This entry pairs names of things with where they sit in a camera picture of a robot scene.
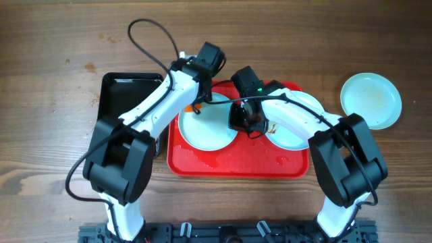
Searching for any orange sponge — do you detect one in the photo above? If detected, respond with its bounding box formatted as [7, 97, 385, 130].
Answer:
[184, 103, 203, 114]

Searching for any light blue plate top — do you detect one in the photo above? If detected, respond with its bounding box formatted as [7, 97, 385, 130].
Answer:
[178, 103, 238, 151]

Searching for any light blue plate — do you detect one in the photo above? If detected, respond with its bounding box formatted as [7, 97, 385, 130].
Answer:
[265, 90, 324, 151]
[178, 103, 238, 151]
[340, 73, 402, 130]

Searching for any light blue plate bottom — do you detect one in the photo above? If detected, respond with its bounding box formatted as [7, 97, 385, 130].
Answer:
[340, 73, 402, 130]

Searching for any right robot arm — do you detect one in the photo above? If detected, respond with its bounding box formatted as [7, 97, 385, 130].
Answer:
[229, 78, 388, 242]

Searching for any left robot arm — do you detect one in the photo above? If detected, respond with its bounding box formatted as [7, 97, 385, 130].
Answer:
[83, 55, 226, 242]

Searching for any red plastic serving tray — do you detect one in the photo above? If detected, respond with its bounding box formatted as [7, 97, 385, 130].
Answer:
[167, 80, 310, 179]

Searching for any black rectangular water tray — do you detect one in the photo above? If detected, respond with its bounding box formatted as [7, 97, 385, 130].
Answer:
[96, 72, 169, 158]

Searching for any light blue plate right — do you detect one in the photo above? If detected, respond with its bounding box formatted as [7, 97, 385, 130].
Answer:
[265, 90, 324, 151]

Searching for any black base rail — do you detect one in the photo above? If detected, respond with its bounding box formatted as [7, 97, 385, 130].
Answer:
[78, 221, 379, 243]

